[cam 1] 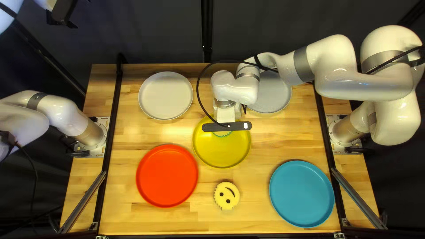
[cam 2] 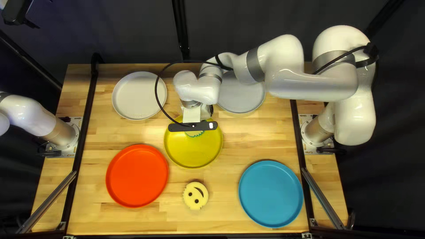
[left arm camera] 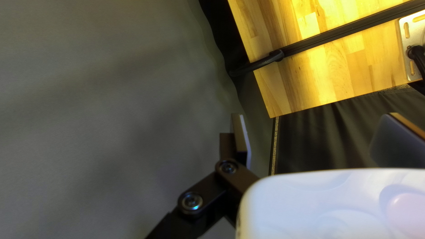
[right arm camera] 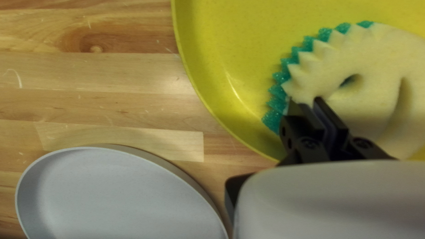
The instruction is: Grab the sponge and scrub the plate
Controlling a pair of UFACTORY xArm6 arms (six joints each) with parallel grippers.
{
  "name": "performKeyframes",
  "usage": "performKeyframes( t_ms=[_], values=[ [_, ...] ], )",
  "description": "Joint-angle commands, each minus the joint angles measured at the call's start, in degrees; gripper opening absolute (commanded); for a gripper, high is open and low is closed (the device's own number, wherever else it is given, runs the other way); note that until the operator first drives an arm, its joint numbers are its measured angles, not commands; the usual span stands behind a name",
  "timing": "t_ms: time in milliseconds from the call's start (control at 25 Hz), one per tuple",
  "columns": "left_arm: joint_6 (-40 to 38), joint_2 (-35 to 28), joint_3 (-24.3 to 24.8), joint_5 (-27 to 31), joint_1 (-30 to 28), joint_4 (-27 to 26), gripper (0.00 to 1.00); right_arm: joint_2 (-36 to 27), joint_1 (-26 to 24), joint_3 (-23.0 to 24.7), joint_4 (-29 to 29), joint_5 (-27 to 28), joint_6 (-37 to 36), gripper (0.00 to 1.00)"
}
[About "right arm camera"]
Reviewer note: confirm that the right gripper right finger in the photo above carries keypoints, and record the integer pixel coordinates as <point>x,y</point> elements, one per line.
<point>342,146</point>

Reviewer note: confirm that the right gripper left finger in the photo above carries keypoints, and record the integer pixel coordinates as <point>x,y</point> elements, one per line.
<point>302,142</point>

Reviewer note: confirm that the yellow smiling face sponge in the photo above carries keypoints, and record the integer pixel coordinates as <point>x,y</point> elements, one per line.
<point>372,99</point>

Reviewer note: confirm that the yellow round plate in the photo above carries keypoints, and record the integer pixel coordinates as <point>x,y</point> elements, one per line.
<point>232,49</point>

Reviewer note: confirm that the blue-grey round plate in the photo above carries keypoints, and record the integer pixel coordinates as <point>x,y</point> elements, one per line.
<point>116,199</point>

